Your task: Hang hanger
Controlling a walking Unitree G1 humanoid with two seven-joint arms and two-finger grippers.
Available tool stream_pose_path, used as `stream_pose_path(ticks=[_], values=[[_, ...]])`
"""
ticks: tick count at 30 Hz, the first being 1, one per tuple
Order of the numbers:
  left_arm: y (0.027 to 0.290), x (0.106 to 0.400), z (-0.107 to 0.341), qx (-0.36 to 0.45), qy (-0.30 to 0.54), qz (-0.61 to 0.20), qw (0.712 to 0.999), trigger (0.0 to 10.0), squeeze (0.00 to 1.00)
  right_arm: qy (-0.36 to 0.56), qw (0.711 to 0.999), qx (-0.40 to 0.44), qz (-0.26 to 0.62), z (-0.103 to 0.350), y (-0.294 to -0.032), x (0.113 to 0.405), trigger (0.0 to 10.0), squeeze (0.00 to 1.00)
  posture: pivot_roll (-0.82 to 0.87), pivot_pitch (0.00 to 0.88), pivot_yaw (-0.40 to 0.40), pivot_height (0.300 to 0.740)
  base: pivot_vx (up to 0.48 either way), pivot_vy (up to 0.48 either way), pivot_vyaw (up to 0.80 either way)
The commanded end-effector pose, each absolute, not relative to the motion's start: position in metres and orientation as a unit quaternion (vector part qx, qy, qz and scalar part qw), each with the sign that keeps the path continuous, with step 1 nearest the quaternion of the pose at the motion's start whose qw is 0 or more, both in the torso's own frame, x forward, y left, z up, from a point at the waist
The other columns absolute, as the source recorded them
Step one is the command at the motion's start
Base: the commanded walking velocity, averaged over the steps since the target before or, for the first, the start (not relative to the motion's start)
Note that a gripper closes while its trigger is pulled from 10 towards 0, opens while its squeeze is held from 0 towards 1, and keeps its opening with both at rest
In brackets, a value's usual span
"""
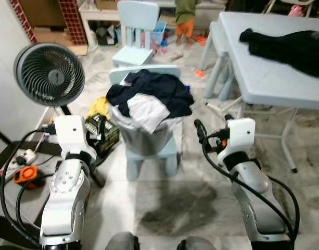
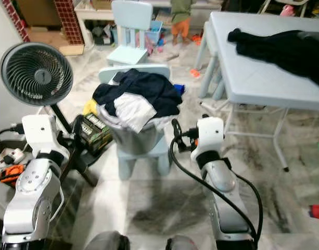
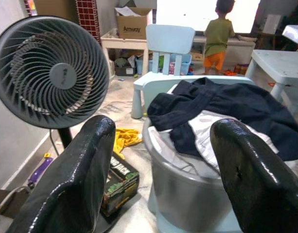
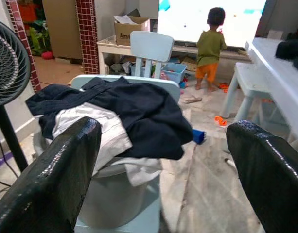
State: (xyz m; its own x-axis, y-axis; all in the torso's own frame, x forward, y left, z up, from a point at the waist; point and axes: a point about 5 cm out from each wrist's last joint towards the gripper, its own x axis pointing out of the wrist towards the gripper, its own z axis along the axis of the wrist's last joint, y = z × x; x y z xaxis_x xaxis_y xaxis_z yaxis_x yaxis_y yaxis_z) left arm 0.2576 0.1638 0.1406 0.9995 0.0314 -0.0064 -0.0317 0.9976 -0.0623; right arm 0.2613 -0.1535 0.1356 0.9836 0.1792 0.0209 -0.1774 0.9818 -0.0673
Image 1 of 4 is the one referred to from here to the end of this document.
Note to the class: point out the black garment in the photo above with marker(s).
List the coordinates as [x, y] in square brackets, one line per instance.
[289, 49]

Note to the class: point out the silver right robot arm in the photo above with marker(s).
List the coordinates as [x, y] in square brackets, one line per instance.
[258, 203]

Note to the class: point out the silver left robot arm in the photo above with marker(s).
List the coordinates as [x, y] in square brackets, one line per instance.
[65, 192]

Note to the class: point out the pale grey folding table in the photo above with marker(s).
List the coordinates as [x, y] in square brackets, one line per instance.
[273, 83]

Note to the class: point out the pink toy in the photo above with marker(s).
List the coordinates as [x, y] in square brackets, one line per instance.
[296, 10]

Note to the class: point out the small orange toy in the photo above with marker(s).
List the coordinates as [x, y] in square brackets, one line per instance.
[200, 73]

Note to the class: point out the navy blue garment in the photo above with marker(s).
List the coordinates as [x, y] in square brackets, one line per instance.
[159, 86]

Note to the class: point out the grey robot right leg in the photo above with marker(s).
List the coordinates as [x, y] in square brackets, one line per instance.
[196, 244]

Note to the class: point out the grey robot leg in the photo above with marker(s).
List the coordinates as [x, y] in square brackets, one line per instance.
[123, 242]
[196, 244]

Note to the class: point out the white garment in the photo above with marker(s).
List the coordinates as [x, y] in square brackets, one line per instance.
[146, 112]

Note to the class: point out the light blue kids chair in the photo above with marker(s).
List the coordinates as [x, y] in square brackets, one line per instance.
[149, 161]
[136, 15]

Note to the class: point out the child in green shirt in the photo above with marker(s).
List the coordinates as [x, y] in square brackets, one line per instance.
[185, 10]

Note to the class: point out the grey laundry bucket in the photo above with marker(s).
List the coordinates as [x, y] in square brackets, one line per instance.
[143, 141]

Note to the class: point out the blue storage bin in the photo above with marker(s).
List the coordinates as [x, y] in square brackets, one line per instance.
[159, 36]

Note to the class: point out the black green box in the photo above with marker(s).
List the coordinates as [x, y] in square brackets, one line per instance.
[108, 136]

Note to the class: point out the yellow cloth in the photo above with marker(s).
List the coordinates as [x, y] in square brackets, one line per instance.
[98, 107]

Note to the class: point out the grey robot left leg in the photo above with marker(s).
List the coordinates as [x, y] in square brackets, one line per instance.
[123, 242]

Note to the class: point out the white shelf unit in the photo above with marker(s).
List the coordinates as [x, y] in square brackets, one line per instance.
[97, 13]

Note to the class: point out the brick pattern cardboard playhouse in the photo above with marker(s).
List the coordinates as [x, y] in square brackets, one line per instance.
[73, 23]

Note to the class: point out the grey standing fan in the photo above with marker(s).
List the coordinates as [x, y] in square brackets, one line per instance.
[50, 75]

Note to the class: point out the white power strip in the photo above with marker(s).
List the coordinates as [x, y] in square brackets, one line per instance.
[24, 156]

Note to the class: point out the orange black tool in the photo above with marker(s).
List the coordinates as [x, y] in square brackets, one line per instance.
[26, 176]

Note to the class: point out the dark low table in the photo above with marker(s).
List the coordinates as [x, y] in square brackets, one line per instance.
[3, 156]

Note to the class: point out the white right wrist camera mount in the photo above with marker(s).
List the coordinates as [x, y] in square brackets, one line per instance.
[240, 135]

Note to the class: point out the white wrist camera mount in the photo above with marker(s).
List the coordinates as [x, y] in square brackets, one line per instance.
[75, 134]
[240, 135]

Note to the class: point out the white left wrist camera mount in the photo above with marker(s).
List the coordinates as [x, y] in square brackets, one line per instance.
[75, 134]

